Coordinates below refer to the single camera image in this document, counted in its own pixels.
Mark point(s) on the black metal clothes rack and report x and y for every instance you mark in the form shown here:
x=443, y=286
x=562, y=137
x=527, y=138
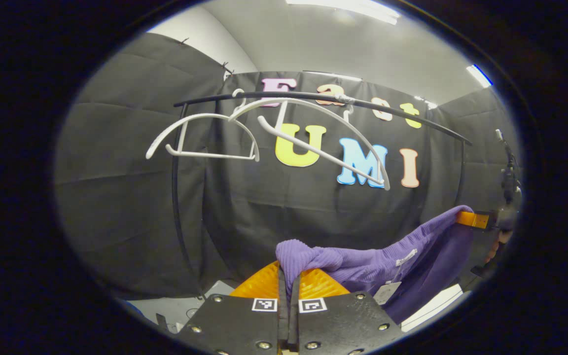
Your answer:
x=412, y=121

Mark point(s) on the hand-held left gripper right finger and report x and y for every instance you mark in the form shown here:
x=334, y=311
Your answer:
x=338, y=325

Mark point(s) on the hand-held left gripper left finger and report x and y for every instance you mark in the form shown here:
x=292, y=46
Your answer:
x=239, y=328

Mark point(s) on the white clothes hanger wrapped hook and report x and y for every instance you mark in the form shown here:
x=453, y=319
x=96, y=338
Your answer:
x=323, y=111

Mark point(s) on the white clothes hanger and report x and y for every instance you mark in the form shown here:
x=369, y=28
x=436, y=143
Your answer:
x=205, y=117

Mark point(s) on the double ceiling light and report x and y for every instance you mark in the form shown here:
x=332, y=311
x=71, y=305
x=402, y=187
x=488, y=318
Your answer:
x=479, y=75

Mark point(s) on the purple jacket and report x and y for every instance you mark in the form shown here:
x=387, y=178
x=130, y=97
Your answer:
x=363, y=266

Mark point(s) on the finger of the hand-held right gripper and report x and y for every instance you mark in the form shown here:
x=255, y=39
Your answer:
x=471, y=219

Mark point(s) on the large ceiling light panel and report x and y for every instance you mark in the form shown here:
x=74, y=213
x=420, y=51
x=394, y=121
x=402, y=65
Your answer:
x=353, y=9

